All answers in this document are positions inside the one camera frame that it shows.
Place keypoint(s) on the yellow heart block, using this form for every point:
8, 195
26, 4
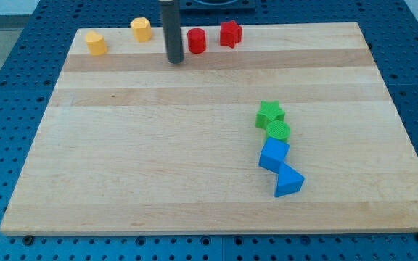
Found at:
96, 43

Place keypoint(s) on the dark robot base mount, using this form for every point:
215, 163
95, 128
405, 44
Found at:
218, 5

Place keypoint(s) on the wooden board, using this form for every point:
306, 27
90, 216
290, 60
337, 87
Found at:
133, 145

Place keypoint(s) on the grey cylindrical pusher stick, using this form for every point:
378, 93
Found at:
170, 19

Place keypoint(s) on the red star block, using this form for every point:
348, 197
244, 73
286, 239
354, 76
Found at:
230, 34

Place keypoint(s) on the blue cube block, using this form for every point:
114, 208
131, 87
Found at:
273, 154

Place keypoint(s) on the green star block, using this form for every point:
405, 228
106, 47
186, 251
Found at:
268, 112

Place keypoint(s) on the green cylinder block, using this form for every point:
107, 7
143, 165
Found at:
278, 130

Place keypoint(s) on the blue triangle block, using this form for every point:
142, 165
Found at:
289, 181

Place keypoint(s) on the yellow hexagon block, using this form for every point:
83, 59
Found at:
141, 29

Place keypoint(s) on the red cylinder block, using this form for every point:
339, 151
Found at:
196, 40

